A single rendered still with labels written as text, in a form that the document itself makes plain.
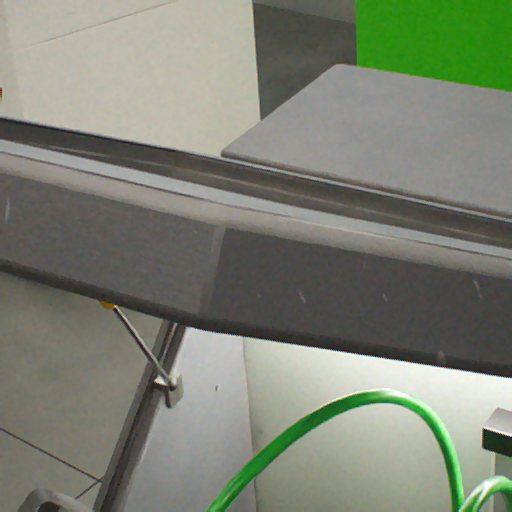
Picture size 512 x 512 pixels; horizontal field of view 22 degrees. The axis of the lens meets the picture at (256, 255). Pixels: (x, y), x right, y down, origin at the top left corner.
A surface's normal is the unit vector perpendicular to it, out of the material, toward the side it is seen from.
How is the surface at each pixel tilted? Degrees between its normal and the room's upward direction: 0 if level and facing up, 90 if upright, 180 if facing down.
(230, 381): 90
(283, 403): 90
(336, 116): 0
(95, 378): 0
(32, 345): 0
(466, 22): 90
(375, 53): 90
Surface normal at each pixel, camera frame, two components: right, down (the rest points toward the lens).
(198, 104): 0.60, 0.37
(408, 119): -0.07, -0.86
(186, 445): 0.85, 0.22
